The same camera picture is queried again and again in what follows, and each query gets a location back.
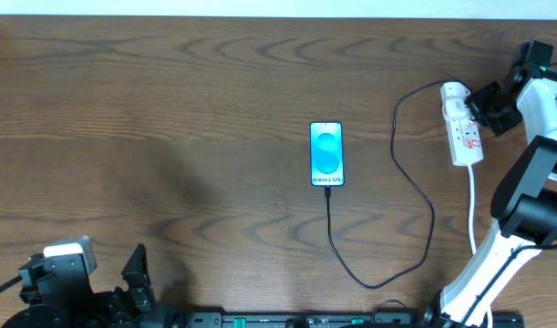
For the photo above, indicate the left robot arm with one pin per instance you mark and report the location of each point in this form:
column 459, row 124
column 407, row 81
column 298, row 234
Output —
column 57, row 292

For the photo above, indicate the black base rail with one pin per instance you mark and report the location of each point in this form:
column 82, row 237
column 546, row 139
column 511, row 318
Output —
column 381, row 319

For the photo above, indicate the blue Galaxy smartphone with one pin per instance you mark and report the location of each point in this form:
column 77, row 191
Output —
column 326, row 154

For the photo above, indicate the white USB charger adapter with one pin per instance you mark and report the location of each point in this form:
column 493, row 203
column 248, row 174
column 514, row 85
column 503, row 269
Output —
column 453, row 96

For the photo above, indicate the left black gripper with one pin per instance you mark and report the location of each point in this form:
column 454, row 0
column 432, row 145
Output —
column 103, row 297

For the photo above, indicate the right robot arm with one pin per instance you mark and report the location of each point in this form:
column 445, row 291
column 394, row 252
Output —
column 523, row 212

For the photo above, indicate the white power strip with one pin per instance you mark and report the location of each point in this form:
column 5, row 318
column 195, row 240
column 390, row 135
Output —
column 463, row 133

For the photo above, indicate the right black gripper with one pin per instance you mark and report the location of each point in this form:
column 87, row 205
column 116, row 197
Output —
column 497, row 110

